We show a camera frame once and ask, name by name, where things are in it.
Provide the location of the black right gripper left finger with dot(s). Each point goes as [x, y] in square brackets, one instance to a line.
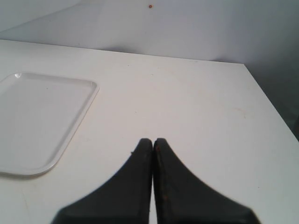
[123, 199]

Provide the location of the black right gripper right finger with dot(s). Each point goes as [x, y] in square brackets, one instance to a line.
[182, 198]

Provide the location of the white backdrop sheet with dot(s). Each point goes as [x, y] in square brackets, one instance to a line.
[236, 30]

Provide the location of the white rectangular plastic tray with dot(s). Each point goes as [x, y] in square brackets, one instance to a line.
[39, 114]

